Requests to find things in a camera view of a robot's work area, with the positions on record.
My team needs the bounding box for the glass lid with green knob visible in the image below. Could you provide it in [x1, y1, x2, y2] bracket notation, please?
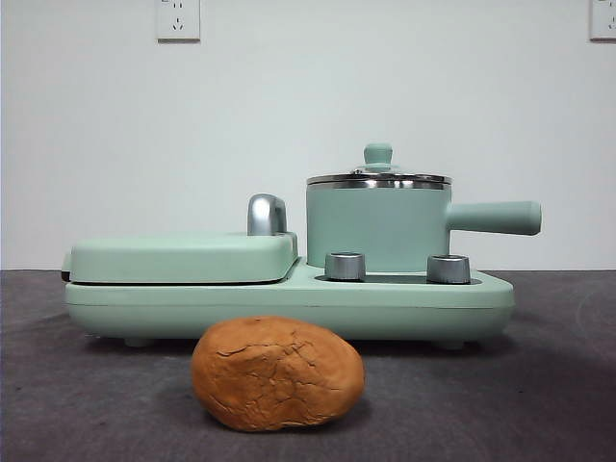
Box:
[306, 141, 453, 187]

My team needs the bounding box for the brown potato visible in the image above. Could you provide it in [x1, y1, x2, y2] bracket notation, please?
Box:
[191, 316, 366, 431]

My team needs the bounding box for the silver control knob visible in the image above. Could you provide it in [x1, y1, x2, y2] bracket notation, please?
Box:
[323, 250, 368, 281]
[425, 253, 473, 285]

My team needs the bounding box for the mint green breakfast machine base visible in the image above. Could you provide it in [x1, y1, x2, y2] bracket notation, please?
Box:
[64, 256, 516, 348]

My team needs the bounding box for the mint green hinged griddle cover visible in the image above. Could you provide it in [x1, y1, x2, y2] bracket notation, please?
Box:
[61, 192, 300, 285]

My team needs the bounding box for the mint green pot with handle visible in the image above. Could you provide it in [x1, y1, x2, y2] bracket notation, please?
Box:
[305, 180, 543, 270]

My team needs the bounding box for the white wall socket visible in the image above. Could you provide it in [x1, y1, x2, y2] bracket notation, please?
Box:
[156, 0, 201, 42]
[589, 0, 616, 41]

